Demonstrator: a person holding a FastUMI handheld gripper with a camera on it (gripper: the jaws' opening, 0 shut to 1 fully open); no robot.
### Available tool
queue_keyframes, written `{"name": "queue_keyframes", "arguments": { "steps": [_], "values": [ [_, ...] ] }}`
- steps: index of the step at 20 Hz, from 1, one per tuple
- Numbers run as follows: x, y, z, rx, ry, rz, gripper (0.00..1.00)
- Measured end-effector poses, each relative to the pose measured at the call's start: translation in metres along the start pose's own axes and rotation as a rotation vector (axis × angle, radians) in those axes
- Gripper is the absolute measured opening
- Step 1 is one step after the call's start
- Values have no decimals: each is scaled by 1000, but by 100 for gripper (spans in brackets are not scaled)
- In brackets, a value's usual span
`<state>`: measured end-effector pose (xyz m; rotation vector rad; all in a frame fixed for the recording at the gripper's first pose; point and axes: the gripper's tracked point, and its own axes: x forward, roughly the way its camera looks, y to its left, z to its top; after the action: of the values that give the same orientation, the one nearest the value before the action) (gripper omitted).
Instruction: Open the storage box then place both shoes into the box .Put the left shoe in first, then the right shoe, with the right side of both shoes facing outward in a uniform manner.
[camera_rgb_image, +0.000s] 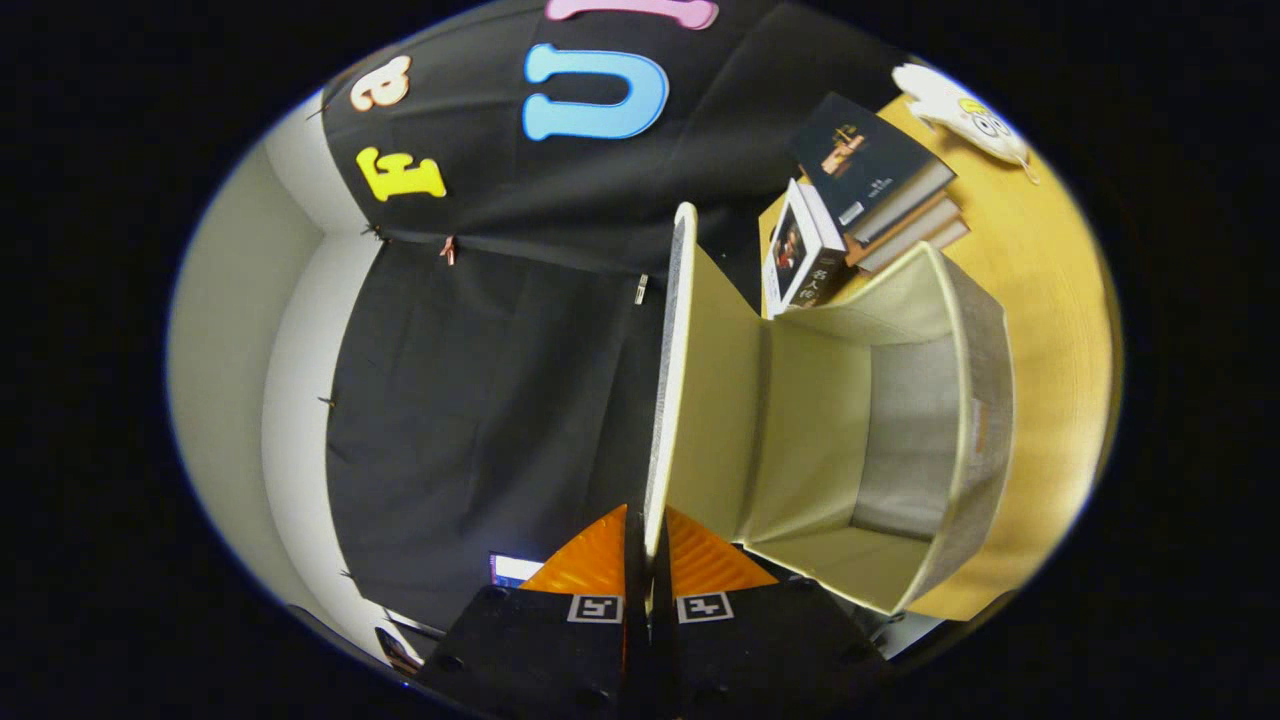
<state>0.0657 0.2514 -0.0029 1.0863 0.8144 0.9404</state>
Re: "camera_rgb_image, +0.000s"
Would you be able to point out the white plush toy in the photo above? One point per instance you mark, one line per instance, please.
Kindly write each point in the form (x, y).
(950, 105)

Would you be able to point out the bright lit screen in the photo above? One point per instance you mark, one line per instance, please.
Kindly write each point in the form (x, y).
(515, 570)

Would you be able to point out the grey fabric storage box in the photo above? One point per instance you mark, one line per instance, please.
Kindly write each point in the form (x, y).
(800, 420)

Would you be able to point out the white cover book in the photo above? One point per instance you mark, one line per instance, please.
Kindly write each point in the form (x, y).
(795, 250)

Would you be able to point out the pink clothespin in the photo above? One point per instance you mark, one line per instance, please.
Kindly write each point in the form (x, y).
(448, 250)

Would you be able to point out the black backdrop cloth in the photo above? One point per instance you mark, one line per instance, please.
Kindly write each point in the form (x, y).
(480, 400)

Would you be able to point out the dark cover book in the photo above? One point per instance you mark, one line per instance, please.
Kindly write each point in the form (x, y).
(860, 150)

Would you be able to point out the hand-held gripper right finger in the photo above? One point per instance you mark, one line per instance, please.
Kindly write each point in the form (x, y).
(760, 650)

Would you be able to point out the brown cover book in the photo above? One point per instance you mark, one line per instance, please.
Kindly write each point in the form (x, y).
(930, 245)
(905, 228)

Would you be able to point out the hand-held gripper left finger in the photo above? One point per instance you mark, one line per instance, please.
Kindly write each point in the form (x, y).
(545, 650)

